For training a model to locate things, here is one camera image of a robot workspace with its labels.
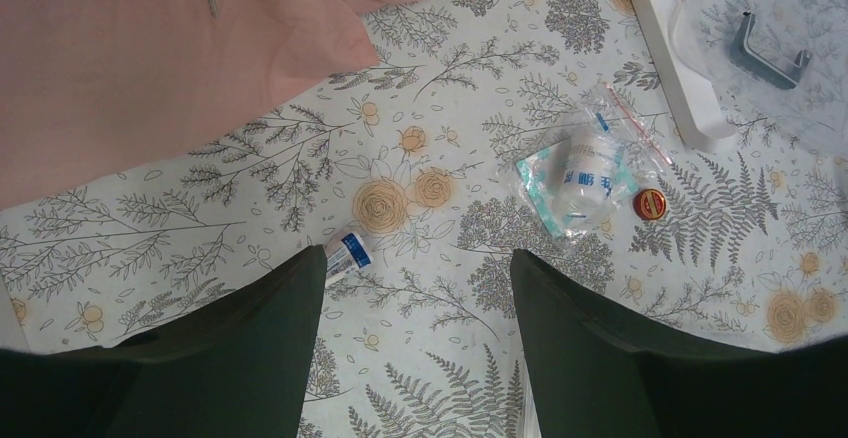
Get small white tube blue tip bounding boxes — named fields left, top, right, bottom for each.
left=324, top=231, right=373, bottom=287

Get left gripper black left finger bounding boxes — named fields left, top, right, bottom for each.
left=1, top=246, right=327, bottom=437

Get small white vial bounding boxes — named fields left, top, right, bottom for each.
left=552, top=127, right=624, bottom=222

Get floral table mat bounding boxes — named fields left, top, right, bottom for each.
left=1, top=0, right=847, bottom=437

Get pink fabric shorts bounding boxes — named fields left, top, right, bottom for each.
left=1, top=0, right=417, bottom=208

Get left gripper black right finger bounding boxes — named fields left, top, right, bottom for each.
left=510, top=249, right=847, bottom=437

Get clear box lid black handle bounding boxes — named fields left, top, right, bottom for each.
left=684, top=0, right=847, bottom=155

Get metal clothes rack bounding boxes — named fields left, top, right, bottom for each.
left=631, top=0, right=737, bottom=154

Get small brown cap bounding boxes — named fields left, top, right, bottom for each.
left=632, top=188, right=668, bottom=221

